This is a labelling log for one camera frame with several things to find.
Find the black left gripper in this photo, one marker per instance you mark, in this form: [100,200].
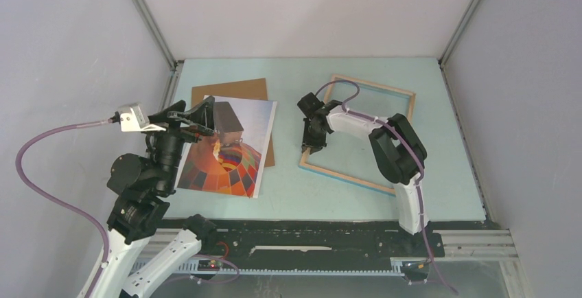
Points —
[202,117]

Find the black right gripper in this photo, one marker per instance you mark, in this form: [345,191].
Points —
[307,143]

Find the wooden picture frame with glass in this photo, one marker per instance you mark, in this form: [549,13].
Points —
[347,158]

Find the hot air balloon photo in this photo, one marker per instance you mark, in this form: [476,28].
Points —
[204,167]

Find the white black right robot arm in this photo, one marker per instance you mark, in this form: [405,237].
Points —
[398,152]

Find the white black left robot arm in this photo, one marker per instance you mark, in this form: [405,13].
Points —
[141,185]

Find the brown cardboard backing board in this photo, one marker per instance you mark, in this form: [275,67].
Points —
[253,114]

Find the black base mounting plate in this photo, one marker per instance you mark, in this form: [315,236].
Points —
[295,245]

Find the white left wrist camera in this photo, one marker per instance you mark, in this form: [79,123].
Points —
[132,120]

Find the left aluminium corner post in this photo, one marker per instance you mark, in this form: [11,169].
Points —
[151,25]

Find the aluminium corner post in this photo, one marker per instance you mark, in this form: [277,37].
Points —
[458,32]
[151,25]

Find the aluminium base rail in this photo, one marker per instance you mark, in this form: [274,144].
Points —
[462,241]

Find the right aluminium corner post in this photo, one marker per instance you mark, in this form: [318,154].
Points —
[458,32]

